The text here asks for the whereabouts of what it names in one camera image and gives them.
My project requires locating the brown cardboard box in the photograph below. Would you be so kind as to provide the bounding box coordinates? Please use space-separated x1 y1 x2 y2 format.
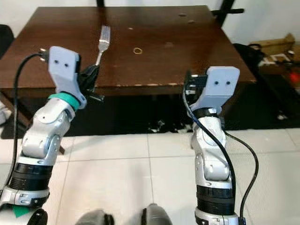
248 33 300 66

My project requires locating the silver metal fork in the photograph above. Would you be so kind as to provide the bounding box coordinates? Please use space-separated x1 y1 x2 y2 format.
95 26 112 66

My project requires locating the black patterned rug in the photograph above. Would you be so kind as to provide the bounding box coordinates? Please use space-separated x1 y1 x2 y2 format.
0 89 286 139

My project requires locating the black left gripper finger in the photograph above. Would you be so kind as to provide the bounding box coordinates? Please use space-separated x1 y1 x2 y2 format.
82 65 102 85

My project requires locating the grey-blue left wrist camera mount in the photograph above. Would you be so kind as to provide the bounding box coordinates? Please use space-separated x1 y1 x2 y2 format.
48 46 88 110

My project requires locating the grey robot leg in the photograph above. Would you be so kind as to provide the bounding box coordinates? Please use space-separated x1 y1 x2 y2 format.
141 203 172 225
75 209 113 225

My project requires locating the grey-blue right wrist camera mount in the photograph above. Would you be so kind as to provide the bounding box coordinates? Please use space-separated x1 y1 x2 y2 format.
196 66 240 111

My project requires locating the grey-blue wrist camera mount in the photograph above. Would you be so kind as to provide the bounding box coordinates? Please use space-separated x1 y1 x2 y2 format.
196 66 240 111
48 46 88 110

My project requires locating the black chair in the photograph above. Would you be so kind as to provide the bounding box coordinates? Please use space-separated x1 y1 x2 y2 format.
0 24 15 59

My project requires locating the grey right robot leg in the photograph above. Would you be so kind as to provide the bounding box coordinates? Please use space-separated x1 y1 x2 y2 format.
141 203 172 225

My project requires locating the dark wooden table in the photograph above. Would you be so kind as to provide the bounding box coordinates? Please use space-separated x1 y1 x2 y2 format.
0 5 257 155

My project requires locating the grey left robot leg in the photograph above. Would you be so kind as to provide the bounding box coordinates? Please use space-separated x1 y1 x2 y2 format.
75 209 113 225

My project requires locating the black metal stand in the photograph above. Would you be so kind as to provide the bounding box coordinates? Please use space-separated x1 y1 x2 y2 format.
211 0 245 26

